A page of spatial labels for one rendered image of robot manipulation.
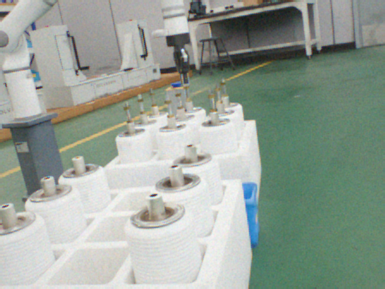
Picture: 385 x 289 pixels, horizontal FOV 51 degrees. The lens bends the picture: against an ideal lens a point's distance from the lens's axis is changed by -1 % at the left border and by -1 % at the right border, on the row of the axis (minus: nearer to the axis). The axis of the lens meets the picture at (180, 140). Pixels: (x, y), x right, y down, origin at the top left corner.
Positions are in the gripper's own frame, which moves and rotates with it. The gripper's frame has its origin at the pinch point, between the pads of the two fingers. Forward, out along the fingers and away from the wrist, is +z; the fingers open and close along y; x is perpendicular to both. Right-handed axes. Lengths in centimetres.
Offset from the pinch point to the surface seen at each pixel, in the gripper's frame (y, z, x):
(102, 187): -47, 14, 31
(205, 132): -29.2, 11.5, 3.3
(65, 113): 229, 31, 57
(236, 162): -35.5, 18.9, -1.6
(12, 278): -70, 17, 45
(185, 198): -70, 11, 18
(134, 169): -23.8, 18.5, 22.6
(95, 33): 648, -53, 5
